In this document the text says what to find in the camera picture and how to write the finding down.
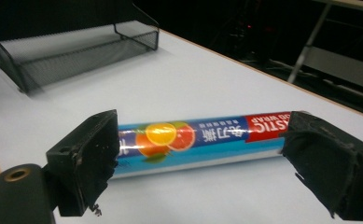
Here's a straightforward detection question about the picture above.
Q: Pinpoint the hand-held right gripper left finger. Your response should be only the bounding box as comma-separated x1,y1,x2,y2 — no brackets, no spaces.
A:
45,108,120,217

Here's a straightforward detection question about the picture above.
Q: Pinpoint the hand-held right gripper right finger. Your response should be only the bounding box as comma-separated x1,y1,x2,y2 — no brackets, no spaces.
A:
281,110,363,222

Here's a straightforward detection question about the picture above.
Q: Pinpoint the plastic wrap roll box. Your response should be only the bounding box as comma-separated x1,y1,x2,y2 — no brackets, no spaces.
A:
112,110,309,179

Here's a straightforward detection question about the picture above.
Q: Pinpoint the black mesh desk tray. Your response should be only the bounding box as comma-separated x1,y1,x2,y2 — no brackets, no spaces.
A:
0,3,161,94

